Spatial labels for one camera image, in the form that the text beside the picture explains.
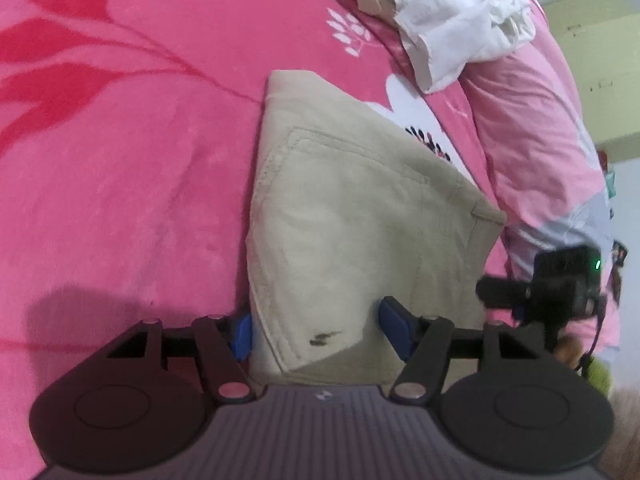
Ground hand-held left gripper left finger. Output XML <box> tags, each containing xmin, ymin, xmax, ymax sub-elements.
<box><xmin>105</xmin><ymin>312</ymin><xmax>256</xmax><ymax>405</ymax></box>

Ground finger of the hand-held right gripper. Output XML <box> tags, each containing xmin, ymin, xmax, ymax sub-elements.
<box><xmin>476</xmin><ymin>275</ymin><xmax>538</xmax><ymax>311</ymax></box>

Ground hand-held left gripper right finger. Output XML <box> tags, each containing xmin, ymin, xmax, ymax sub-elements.
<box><xmin>378</xmin><ymin>296</ymin><xmax>543</xmax><ymax>405</ymax></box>

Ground beige pants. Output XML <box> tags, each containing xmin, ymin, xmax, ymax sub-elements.
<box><xmin>245</xmin><ymin>70</ymin><xmax>508</xmax><ymax>388</ymax></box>

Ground person's right forearm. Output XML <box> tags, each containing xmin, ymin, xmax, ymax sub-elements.
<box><xmin>602</xmin><ymin>382</ymin><xmax>640</xmax><ymax>466</ymax></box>

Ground teal plastic item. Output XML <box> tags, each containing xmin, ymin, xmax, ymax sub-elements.
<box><xmin>602</xmin><ymin>150</ymin><xmax>618</xmax><ymax>221</ymax></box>

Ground pink floral blanket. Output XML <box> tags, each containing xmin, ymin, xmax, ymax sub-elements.
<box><xmin>0</xmin><ymin>0</ymin><xmax>511</xmax><ymax>461</ymax></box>

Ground pale yellow cabinet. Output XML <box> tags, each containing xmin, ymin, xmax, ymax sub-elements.
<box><xmin>542</xmin><ymin>0</ymin><xmax>640</xmax><ymax>161</ymax></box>

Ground white garment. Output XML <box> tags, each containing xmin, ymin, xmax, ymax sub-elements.
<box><xmin>377</xmin><ymin>0</ymin><xmax>537</xmax><ymax>93</ymax></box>

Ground thin black cable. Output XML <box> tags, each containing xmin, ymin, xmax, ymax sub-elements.
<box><xmin>575</xmin><ymin>305</ymin><xmax>606</xmax><ymax>376</ymax></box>

